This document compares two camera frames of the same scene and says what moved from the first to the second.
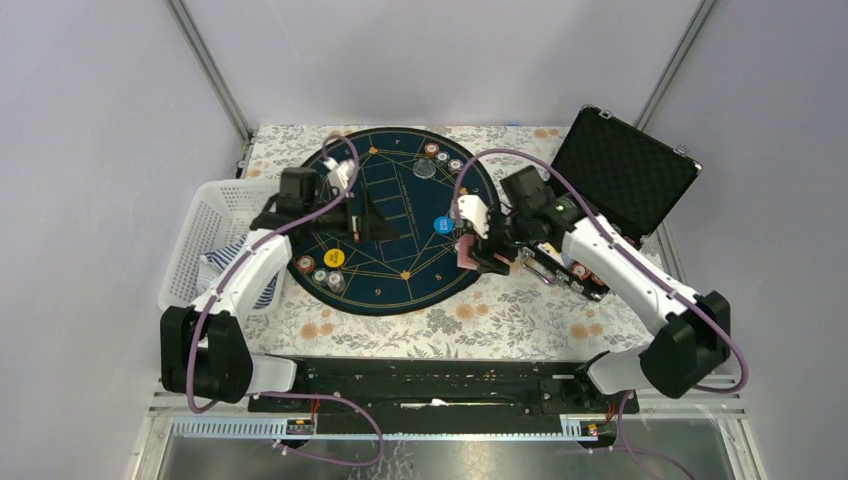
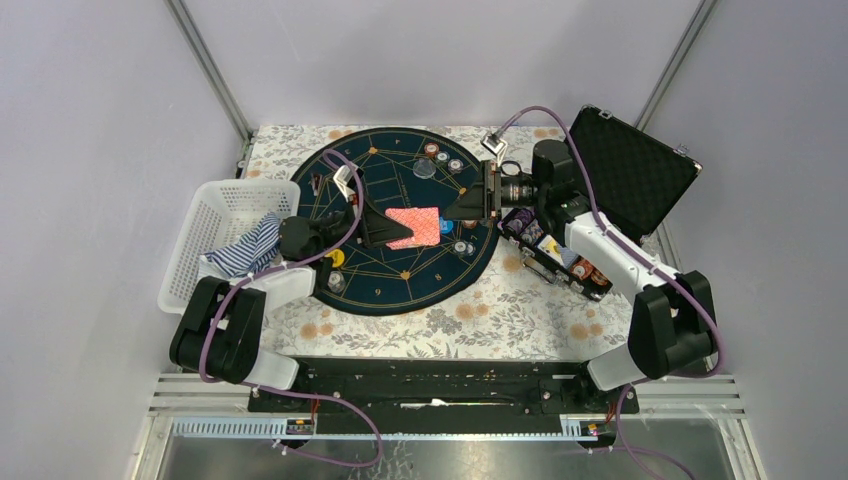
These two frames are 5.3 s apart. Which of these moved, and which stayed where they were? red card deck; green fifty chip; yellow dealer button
Moved: red card deck
Stayed: yellow dealer button; green fifty chip
